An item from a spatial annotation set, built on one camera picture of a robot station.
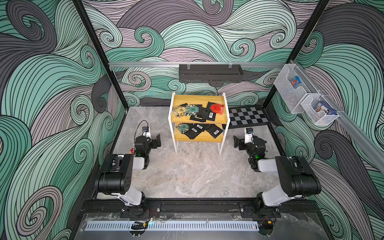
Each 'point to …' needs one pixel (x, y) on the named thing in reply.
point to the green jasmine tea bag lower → (183, 127)
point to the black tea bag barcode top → (208, 114)
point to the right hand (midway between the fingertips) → (243, 135)
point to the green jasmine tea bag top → (191, 109)
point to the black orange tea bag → (203, 115)
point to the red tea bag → (217, 108)
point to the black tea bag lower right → (214, 130)
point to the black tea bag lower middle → (196, 129)
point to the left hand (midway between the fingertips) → (151, 133)
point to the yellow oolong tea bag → (179, 111)
